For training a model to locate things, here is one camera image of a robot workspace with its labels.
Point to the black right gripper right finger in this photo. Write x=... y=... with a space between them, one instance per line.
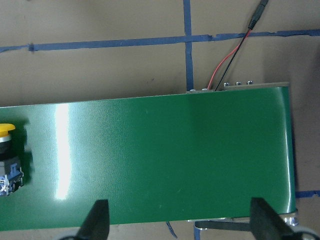
x=265 y=223

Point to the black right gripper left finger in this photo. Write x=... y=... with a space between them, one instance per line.
x=96 y=225

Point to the yellow push button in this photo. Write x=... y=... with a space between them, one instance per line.
x=11 y=174

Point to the green conveyor belt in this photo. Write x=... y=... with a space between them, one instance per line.
x=193 y=156

